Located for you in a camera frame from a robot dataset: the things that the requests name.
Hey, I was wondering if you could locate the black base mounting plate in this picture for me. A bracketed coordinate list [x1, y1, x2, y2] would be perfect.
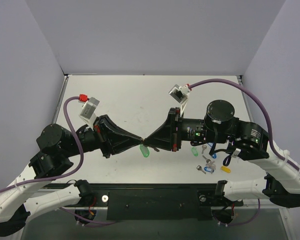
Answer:
[62, 183, 245, 221]

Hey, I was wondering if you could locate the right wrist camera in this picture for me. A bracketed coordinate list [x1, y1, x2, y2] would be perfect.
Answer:
[169, 84, 191, 117]

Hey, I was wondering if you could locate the blue tag key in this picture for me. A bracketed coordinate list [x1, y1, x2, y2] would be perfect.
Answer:
[196, 165, 215, 174]

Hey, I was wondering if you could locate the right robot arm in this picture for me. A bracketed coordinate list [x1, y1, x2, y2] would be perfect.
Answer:
[143, 100, 300, 208]

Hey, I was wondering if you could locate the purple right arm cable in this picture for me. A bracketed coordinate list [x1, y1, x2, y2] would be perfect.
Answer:
[187, 78, 300, 178]

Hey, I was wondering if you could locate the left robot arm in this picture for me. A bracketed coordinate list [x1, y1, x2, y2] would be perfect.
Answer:
[0, 115, 143, 237]

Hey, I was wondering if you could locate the silver key cluster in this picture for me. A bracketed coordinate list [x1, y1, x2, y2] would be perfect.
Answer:
[202, 155, 216, 168]

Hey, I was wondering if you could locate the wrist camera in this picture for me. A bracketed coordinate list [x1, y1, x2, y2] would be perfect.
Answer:
[79, 97, 100, 128]
[169, 84, 191, 117]

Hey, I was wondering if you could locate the yellow key tag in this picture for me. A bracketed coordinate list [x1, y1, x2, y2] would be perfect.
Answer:
[220, 166, 231, 174]

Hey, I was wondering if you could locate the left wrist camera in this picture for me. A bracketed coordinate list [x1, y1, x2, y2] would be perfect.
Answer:
[79, 97, 100, 128]

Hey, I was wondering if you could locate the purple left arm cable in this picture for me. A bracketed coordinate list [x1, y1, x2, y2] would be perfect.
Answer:
[0, 94, 90, 197]

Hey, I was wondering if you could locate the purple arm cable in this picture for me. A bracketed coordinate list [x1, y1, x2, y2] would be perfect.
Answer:
[0, 94, 90, 197]
[187, 78, 300, 178]

